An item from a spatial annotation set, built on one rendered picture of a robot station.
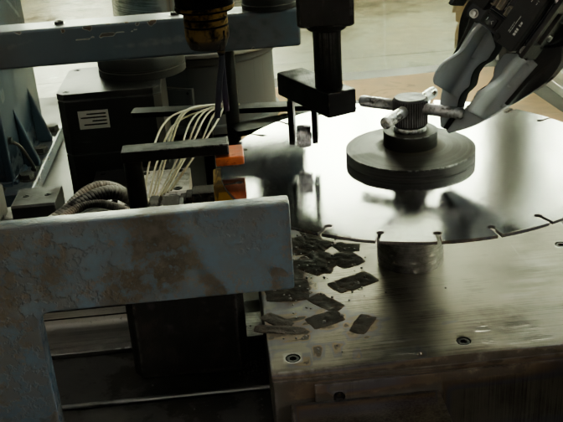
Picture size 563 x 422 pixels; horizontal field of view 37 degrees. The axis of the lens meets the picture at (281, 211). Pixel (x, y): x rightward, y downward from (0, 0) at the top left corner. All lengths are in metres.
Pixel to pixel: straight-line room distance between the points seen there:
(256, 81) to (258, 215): 0.89
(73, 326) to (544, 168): 0.47
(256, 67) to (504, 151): 0.73
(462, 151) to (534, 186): 0.07
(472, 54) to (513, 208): 0.14
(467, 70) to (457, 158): 0.07
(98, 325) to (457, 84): 0.41
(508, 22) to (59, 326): 0.51
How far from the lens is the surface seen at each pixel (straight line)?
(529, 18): 0.63
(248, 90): 1.41
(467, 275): 0.76
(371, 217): 0.63
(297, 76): 0.72
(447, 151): 0.73
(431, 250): 0.76
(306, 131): 0.73
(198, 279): 0.57
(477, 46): 0.71
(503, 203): 0.66
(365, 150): 0.73
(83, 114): 1.10
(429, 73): 1.73
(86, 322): 0.86
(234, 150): 0.72
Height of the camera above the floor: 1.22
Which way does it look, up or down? 24 degrees down
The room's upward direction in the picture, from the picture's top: 4 degrees counter-clockwise
